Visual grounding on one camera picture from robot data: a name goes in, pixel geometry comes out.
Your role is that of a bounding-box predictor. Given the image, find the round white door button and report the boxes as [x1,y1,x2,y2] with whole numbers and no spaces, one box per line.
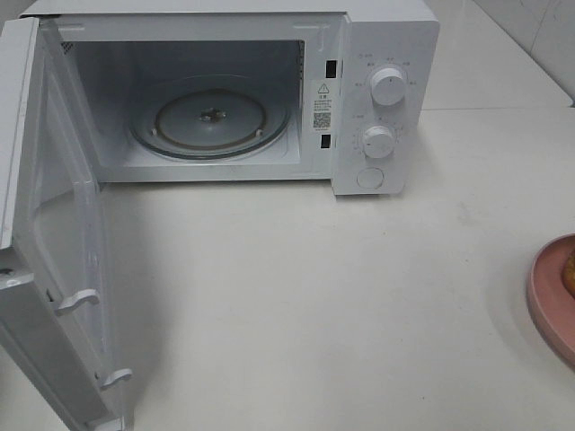
[357,167,385,189]

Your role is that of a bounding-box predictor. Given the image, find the white microwave door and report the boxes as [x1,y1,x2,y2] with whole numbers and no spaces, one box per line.
[1,17,132,430]

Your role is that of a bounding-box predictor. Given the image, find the pink round plate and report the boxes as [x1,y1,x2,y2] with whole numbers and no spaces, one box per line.
[526,233,574,369]

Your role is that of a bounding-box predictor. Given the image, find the burger with lettuce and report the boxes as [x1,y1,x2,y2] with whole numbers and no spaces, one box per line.
[562,251,575,297]

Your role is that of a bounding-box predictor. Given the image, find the glass microwave turntable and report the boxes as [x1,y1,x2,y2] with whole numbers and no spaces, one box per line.
[128,75,292,162]

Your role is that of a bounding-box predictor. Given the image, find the white microwave oven body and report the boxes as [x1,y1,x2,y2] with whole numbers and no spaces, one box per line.
[20,1,440,196]

